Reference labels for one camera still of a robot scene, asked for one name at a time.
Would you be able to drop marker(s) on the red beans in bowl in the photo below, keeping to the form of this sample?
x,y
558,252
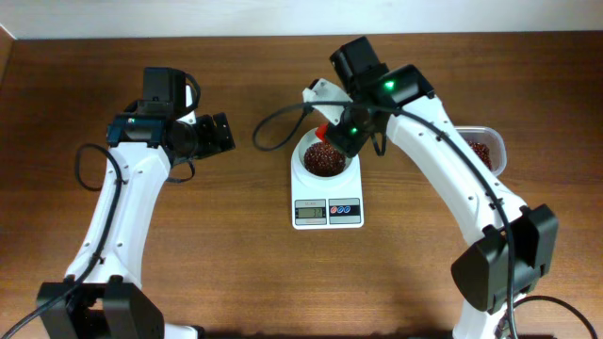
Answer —
x,y
324,160

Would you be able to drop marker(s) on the white round bowl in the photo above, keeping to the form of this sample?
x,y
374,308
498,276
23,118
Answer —
x,y
305,142

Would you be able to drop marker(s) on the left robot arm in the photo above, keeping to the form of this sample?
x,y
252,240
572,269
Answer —
x,y
101,294

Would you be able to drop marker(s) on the orange plastic measuring scoop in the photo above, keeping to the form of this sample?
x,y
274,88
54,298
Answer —
x,y
321,132

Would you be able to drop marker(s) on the red adzuki beans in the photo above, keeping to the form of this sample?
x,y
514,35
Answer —
x,y
483,153

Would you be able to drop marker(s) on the white digital kitchen scale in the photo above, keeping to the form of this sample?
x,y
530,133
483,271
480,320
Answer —
x,y
320,203

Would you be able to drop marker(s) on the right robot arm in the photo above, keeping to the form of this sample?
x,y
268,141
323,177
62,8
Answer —
x,y
510,245

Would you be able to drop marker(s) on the clear plastic food container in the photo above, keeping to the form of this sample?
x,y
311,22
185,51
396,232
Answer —
x,y
492,139

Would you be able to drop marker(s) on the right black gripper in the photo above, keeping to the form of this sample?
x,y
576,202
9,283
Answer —
x,y
340,141

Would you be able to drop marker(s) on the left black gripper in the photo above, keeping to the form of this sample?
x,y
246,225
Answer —
x,y
219,134

